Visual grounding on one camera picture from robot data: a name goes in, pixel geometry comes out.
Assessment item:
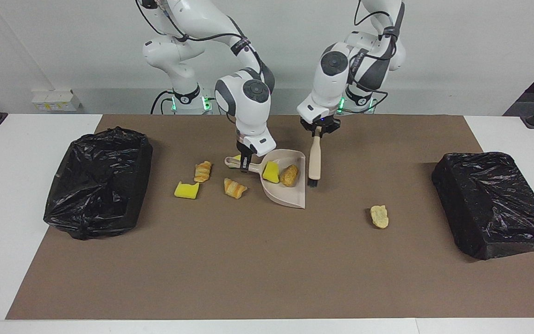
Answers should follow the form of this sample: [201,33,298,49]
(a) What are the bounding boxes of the orange striped toy croissant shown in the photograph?
[223,178,248,199]
[194,161,212,183]

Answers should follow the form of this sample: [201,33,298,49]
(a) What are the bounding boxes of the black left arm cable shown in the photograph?
[347,0,406,115]

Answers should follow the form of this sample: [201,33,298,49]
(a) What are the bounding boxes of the black right base cable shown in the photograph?
[150,90,175,115]

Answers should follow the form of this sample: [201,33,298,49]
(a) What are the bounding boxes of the white wall socket box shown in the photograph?
[32,90,82,112]

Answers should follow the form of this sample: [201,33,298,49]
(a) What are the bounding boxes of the black bag-lined bin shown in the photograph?
[432,152,534,260]
[44,126,153,241]

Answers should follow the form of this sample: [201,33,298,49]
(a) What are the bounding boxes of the beige hand brush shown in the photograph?
[307,134,322,188]

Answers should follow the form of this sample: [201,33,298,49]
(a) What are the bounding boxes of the brown table mat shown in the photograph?
[5,115,534,321]

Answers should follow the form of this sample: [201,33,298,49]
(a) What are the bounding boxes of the brown toy bread roll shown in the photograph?
[280,164,299,187]

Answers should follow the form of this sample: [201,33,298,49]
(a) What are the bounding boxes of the beige plastic dustpan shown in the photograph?
[224,148,307,209]

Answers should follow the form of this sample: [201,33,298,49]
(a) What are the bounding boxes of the pale toy croissant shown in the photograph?
[370,205,389,230]

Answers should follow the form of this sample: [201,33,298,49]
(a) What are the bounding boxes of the notched yellow sponge piece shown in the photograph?
[174,181,201,200]

